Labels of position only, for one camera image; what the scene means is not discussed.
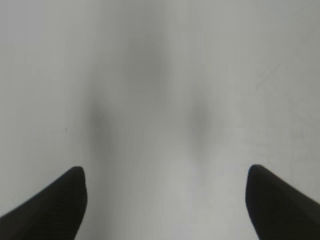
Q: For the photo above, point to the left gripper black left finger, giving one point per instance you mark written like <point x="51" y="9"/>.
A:
<point x="54" y="213"/>

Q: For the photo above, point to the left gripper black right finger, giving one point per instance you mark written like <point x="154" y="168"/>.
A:
<point x="277" y="210"/>

